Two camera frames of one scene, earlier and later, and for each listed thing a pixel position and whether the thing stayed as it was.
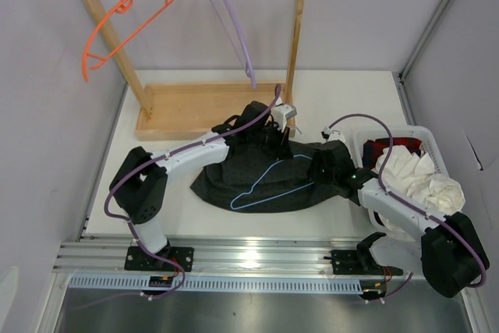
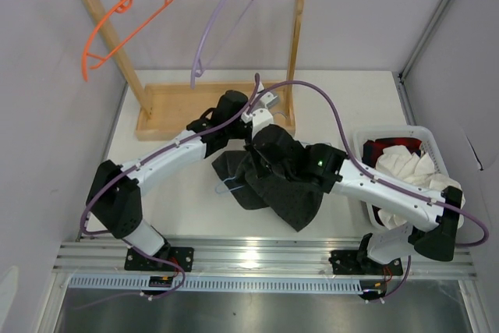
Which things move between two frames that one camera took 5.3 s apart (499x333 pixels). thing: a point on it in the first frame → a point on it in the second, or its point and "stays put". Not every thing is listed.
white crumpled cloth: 412,178 stays put
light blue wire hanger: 260,176 → 242,187
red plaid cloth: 373,150 stays put
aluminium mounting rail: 107,253 stays put
